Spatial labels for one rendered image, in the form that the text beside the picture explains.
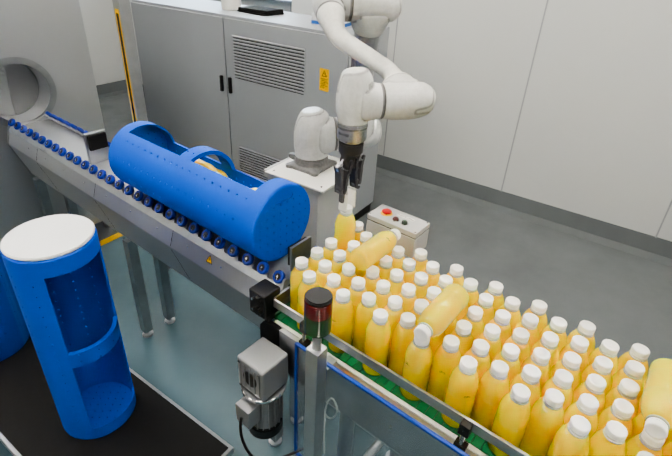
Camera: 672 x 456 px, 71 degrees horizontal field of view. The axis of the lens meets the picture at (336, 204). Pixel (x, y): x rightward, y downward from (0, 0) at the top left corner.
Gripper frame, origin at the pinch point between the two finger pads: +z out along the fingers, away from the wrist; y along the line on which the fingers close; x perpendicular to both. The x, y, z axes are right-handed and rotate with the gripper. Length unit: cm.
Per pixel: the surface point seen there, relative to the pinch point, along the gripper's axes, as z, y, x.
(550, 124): 43, -266, -6
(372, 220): 13.9, -14.7, 1.0
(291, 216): 11.7, 5.6, -19.2
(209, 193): 5.2, 21.5, -42.5
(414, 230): 12.0, -16.5, 16.9
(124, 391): 106, 51, -77
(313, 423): 36, 47, 28
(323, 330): 4, 47, 29
